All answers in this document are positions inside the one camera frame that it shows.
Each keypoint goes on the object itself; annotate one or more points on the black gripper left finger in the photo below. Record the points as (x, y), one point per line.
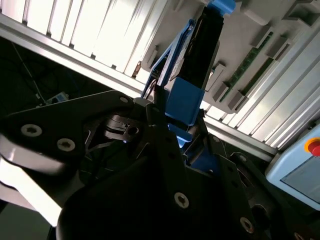
(50, 117)

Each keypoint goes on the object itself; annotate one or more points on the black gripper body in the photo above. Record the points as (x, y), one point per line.
(125, 212)

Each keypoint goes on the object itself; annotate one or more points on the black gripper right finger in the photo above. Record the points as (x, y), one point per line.
(250, 200)

